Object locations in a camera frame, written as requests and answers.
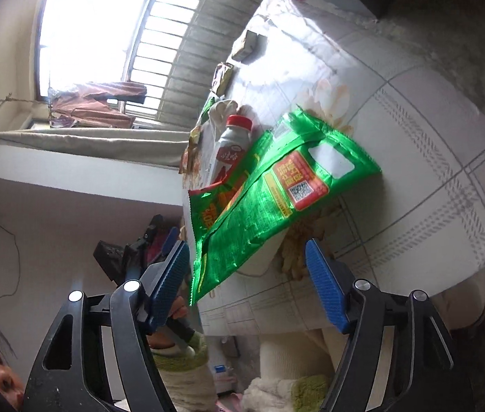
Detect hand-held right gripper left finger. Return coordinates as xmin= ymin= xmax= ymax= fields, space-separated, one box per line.
xmin=22 ymin=240 xmax=192 ymax=412

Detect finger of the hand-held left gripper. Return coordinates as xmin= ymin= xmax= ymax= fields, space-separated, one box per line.
xmin=140 ymin=214 xmax=166 ymax=267
xmin=162 ymin=227 xmax=182 ymax=262

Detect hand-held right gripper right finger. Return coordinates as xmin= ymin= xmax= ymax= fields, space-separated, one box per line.
xmin=305 ymin=238 xmax=475 ymax=412

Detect large green snack bag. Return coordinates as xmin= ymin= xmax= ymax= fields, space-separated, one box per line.
xmin=188 ymin=109 xmax=382 ymax=307

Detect person's left forearm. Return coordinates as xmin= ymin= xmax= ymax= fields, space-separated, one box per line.
xmin=152 ymin=335 xmax=217 ymax=412

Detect person's right forearm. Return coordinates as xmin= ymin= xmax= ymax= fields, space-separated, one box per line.
xmin=242 ymin=373 xmax=333 ymax=412

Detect person's left hand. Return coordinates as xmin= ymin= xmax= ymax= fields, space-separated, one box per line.
xmin=148 ymin=295 xmax=188 ymax=350

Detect white container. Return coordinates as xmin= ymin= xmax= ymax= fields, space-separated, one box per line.
xmin=232 ymin=223 xmax=288 ymax=279

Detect orange yellow snack packet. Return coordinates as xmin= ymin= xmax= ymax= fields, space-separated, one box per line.
xmin=188 ymin=124 xmax=211 ymax=159

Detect white bottle with red cap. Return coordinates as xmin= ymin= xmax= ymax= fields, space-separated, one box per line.
xmin=208 ymin=114 xmax=254 ymax=185

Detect small green snack packet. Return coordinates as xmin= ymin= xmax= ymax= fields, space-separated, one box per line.
xmin=200 ymin=96 xmax=217 ymax=127

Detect white crumpled plastic wrapper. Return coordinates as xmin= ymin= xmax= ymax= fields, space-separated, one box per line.
xmin=208 ymin=99 xmax=241 ymax=131

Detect hanging pink brown clothes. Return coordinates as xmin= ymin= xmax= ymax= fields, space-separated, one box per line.
xmin=47 ymin=81 xmax=146 ymax=129

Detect small gold snack packet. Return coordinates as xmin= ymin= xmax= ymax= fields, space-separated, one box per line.
xmin=212 ymin=62 xmax=235 ymax=95

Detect floral checked tablecloth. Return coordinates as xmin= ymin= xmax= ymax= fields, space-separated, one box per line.
xmin=180 ymin=0 xmax=485 ymax=337

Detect large gold snack packet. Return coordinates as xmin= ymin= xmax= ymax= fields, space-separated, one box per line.
xmin=230 ymin=30 xmax=267 ymax=63

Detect barred window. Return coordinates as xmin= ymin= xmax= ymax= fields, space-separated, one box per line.
xmin=37 ymin=0 xmax=243 ymax=121

